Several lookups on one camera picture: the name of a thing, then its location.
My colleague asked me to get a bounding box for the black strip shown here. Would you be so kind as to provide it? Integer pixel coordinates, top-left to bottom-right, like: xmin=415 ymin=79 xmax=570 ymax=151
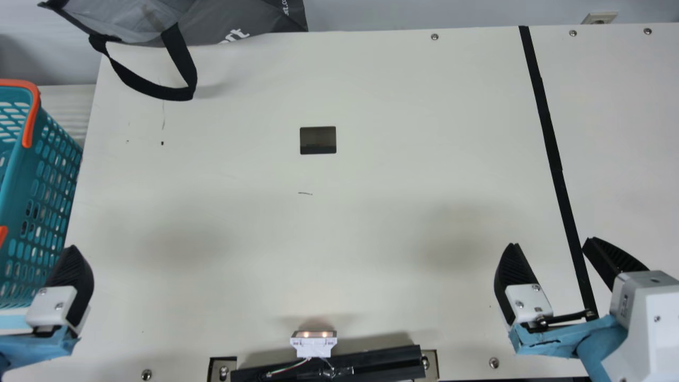
xmin=518 ymin=25 xmax=599 ymax=322

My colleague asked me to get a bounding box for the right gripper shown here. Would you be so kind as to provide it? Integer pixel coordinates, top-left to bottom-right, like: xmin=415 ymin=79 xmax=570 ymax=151
xmin=494 ymin=236 xmax=679 ymax=373

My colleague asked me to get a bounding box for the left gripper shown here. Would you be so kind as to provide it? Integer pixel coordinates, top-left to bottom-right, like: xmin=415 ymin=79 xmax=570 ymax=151
xmin=0 ymin=245 xmax=95 ymax=372

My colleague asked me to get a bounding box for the small white light device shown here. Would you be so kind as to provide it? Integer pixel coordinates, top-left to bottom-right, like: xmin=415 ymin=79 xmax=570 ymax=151
xmin=290 ymin=330 xmax=338 ymax=359

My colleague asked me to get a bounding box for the dark grey bag with straps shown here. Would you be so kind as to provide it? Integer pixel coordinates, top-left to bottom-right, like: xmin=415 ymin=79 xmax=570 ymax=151
xmin=38 ymin=0 xmax=309 ymax=102

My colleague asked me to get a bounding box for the teal shopping basket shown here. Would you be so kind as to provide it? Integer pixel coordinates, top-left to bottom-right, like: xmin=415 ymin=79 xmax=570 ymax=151
xmin=0 ymin=80 xmax=84 ymax=311

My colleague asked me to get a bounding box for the small square scanner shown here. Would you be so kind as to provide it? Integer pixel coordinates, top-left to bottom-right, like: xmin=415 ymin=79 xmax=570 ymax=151
xmin=300 ymin=126 xmax=337 ymax=155

